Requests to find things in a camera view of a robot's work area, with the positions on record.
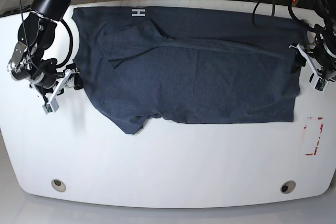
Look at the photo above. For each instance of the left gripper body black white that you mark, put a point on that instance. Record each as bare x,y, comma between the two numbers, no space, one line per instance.
321,57

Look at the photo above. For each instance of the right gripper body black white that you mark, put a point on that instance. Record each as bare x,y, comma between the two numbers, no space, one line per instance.
44,84

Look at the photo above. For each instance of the dark blue T-shirt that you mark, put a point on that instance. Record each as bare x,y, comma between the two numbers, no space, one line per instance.
187,65

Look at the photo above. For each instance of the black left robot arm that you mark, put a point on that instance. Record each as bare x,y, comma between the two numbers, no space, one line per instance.
326,10

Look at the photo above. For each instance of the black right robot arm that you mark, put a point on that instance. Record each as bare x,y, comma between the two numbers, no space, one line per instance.
36,34

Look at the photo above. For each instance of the red tape rectangle marking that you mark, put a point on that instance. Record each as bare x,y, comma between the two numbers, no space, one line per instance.
311,135

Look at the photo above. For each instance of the left table grommet hole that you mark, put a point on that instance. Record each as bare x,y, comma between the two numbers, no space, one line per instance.
58,185

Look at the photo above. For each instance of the table grommet hole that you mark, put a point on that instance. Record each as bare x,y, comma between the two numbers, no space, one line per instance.
288,187
58,185

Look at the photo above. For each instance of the right table grommet hole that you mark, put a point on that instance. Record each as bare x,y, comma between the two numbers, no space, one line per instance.
288,187

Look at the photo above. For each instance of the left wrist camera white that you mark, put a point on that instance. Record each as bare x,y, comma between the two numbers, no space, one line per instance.
319,84

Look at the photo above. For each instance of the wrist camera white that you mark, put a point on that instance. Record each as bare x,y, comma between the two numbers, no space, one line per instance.
51,106
319,84

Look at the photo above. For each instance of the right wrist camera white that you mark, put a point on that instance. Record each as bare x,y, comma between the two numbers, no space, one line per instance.
51,106

